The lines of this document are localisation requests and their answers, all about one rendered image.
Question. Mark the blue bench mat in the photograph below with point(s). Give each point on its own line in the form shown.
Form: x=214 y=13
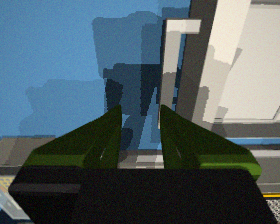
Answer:
x=65 y=63

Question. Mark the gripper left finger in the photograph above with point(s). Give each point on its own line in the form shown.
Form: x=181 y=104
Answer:
x=84 y=146

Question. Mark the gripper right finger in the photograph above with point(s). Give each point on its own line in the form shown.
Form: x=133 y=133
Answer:
x=200 y=148

